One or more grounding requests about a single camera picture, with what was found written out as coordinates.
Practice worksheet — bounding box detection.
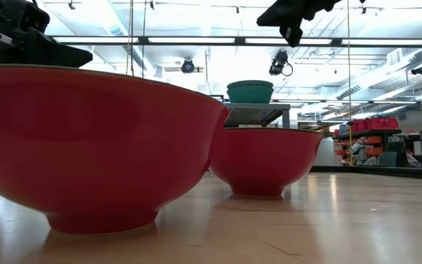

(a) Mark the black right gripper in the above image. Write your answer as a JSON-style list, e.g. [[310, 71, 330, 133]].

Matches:
[[256, 0, 344, 48]]

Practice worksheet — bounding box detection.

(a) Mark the teal floral mini bowl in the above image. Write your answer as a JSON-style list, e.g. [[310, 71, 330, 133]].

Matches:
[[226, 79, 275, 91], [227, 86, 274, 104]]

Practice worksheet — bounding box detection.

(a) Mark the large red bowl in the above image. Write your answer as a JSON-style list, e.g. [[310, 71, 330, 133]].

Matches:
[[0, 65, 230, 235]]

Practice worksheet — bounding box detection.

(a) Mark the red floral mini bowl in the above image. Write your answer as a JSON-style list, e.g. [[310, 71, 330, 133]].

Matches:
[[209, 127, 325, 198]]

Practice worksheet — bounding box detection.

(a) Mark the grey perforated metal shelf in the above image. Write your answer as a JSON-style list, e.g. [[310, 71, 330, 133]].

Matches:
[[223, 102, 292, 129]]

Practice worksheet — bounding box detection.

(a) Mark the black round ceiling fixture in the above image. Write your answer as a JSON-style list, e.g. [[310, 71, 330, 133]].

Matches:
[[180, 58, 196, 75]]

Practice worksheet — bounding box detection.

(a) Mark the black storage rack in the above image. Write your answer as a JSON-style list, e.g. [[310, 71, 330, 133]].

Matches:
[[332, 128, 404, 166]]

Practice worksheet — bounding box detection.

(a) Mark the wide red storage bin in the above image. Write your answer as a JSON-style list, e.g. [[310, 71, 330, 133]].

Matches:
[[365, 117, 399, 131]]

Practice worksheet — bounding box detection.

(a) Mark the black overhead camera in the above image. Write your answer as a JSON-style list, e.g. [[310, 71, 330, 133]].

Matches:
[[268, 49, 295, 78]]

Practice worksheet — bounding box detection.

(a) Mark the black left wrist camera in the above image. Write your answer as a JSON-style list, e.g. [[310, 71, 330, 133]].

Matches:
[[18, 0, 51, 34]]

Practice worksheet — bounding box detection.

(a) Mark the black aluminium rig frame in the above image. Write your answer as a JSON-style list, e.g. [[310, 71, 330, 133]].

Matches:
[[49, 34, 422, 181]]

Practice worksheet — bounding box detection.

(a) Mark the thin hanging cord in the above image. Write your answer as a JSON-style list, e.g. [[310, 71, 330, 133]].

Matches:
[[141, 0, 148, 78], [346, 0, 353, 166], [125, 0, 136, 77]]

